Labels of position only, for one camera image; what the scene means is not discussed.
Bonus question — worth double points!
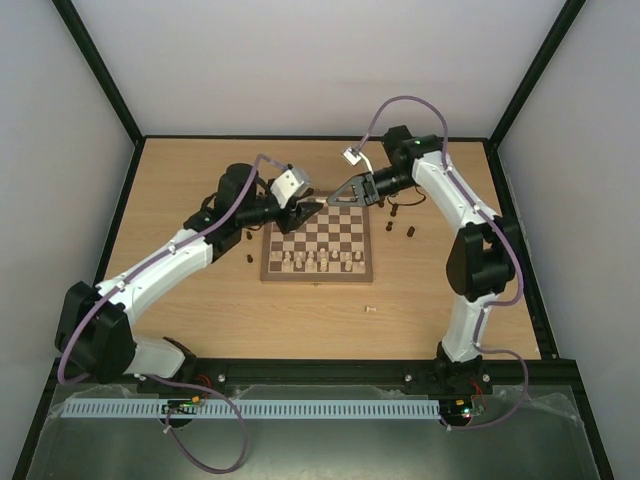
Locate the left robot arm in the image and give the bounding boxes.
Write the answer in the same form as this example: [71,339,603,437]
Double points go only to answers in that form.
[54,163,322,384]

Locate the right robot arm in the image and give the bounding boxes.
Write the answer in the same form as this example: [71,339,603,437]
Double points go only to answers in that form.
[327,125,523,392]

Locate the wooden chess board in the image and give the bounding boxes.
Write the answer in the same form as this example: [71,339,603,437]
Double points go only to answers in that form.
[260,192,373,284]

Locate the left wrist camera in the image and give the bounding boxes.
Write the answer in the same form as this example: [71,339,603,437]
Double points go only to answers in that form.
[270,167,311,209]

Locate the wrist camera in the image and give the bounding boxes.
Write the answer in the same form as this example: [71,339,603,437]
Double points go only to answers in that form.
[270,167,311,209]
[342,146,374,173]

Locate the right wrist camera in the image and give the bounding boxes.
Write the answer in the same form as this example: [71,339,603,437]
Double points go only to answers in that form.
[342,146,374,173]

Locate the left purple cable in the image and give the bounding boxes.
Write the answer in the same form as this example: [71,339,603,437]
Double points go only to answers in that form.
[57,152,249,474]

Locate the white slotted cable duct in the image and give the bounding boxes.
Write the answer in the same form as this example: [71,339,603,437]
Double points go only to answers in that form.
[61,398,441,420]

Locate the black frame rail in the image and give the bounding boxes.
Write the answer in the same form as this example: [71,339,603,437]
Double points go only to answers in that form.
[49,357,581,396]

